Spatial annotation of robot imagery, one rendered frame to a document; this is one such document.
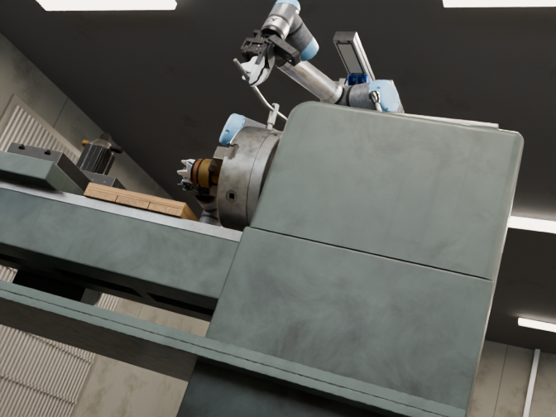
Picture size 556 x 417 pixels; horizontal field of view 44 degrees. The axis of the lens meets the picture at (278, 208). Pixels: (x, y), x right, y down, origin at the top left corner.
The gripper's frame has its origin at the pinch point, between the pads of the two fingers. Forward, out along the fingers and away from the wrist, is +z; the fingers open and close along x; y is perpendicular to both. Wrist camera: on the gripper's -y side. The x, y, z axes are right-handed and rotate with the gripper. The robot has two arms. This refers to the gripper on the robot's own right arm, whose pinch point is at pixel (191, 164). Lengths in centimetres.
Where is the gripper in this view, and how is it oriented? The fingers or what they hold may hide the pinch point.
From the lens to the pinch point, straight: 207.1
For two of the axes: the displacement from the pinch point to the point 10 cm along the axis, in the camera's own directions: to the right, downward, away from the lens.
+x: 3.0, -8.8, 3.6
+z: -2.3, -4.4, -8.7
